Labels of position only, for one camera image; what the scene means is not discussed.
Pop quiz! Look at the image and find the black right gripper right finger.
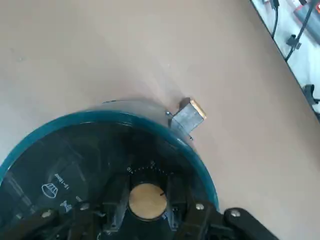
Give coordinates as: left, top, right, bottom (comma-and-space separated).
165, 174, 279, 240

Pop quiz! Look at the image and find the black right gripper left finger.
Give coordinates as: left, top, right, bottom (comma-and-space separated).
0, 174, 131, 240

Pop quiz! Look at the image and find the round wooden knob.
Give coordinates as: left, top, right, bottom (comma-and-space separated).
128, 183, 168, 221

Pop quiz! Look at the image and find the green air fryer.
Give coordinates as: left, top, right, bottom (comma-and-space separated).
0, 96, 221, 240

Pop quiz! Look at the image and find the grey cylinder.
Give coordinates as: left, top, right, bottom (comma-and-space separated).
292, 4, 320, 45

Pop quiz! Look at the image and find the black cable plug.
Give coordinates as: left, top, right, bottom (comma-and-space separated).
301, 83, 320, 111

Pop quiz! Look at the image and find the black cable with connector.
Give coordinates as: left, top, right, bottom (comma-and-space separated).
271, 0, 281, 40
284, 0, 316, 63

